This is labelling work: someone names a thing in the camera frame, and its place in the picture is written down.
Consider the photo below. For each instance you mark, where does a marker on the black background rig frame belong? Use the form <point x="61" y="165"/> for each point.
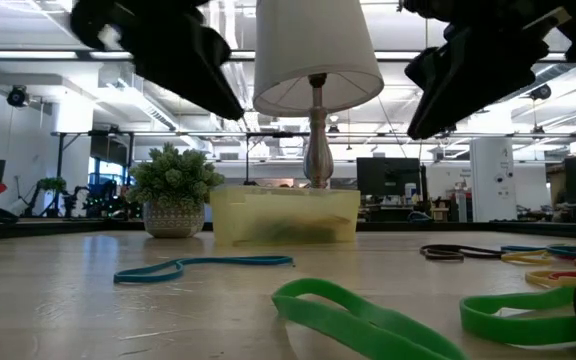
<point x="60" y="150"/>

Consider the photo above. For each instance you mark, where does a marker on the cluttered equipment workbench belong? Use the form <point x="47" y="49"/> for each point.
<point x="448" y="210"/>

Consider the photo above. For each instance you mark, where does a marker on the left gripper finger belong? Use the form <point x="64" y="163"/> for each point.
<point x="193" y="70"/>

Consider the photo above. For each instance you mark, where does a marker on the white round column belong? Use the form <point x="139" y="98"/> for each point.
<point x="493" y="180"/>

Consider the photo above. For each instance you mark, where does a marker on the black rubber band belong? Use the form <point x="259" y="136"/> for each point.
<point x="488" y="252"/>

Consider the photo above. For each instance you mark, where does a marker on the small background plant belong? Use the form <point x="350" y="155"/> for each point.
<point x="53" y="185"/>

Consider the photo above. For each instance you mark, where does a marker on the teal rubber band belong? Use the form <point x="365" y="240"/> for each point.
<point x="243" y="260"/>

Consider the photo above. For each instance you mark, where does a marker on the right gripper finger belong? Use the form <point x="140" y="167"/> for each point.
<point x="468" y="75"/>

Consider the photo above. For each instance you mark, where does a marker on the blue rubber band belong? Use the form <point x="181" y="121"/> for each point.
<point x="573" y="251"/>

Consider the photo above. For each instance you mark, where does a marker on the yellow translucent plastic bin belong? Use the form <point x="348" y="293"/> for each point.
<point x="248" y="215"/>

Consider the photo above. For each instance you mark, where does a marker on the white shade silver table lamp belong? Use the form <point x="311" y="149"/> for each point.
<point x="313" y="40"/>

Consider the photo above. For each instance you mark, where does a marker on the black aluminium table frame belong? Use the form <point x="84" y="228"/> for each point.
<point x="68" y="227"/>

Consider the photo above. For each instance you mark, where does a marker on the black ceiling spotlight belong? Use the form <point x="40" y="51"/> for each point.
<point x="540" y="92"/>
<point x="18" y="96"/>

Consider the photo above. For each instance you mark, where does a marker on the black background robot arm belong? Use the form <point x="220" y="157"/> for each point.
<point x="75" y="197"/>

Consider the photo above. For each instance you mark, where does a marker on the dark brown rubber band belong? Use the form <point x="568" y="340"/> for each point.
<point x="440" y="258"/>

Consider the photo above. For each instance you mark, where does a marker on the green plant in patterned pot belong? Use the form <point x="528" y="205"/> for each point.
<point x="173" y="180"/>

